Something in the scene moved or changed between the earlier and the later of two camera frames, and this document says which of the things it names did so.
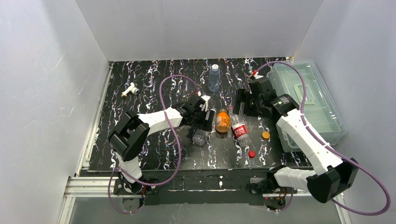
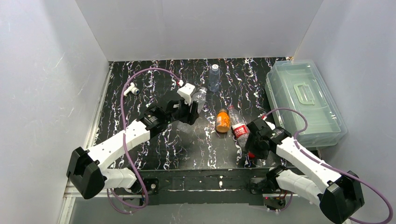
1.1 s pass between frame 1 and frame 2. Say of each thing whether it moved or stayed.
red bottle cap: stayed
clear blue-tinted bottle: stayed
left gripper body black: moved
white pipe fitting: stayed
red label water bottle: stayed
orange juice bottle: stayed
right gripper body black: moved
